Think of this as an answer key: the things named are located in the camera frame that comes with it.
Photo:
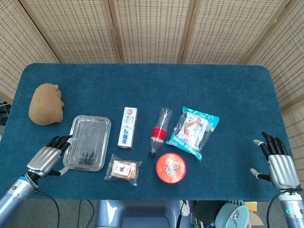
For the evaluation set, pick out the blue table cloth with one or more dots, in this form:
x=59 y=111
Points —
x=152 y=90

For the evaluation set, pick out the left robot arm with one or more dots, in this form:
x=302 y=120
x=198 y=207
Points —
x=14 y=192

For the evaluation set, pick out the woven folding screen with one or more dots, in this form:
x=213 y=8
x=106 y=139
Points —
x=152 y=31

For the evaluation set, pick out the light blue bowl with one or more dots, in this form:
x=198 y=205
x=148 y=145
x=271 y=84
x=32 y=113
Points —
x=231 y=216

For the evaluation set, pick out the white toothpaste box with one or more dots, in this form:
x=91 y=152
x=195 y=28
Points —
x=127 y=127

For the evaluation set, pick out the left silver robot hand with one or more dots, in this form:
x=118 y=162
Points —
x=45 y=158

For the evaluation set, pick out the teal shrimp snack bag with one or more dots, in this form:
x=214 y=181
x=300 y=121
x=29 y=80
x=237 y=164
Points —
x=192 y=133

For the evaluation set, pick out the empty plastic cola bottle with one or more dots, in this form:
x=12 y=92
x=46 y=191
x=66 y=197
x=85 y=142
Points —
x=159 y=133

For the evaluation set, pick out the orange instant noodle cup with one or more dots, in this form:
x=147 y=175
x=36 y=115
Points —
x=171 y=168

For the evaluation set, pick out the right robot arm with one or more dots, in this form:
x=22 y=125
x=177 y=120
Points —
x=292 y=209

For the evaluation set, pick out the pastry packet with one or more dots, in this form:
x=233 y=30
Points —
x=124 y=169

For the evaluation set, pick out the silver stainless steel tray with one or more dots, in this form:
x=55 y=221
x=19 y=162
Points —
x=87 y=143

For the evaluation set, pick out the brown plush toy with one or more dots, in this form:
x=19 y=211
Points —
x=46 y=104

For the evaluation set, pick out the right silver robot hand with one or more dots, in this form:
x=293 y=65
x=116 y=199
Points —
x=282 y=167

